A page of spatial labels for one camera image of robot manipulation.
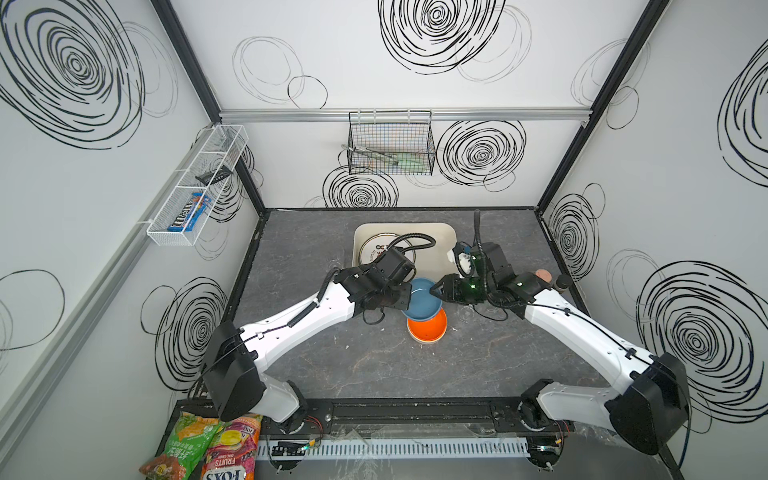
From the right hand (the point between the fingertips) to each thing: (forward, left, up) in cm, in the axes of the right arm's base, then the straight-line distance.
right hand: (430, 292), depth 76 cm
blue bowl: (-2, +2, -2) cm, 3 cm away
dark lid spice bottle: (+9, -42, -9) cm, 44 cm away
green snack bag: (-32, +54, -12) cm, 64 cm away
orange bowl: (-5, -1, -12) cm, 13 cm away
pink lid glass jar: (+11, -36, -8) cm, 38 cm away
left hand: (0, +6, -1) cm, 6 cm away
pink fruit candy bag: (-33, +45, -13) cm, 58 cm away
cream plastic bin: (+21, -3, -16) cm, 26 cm away
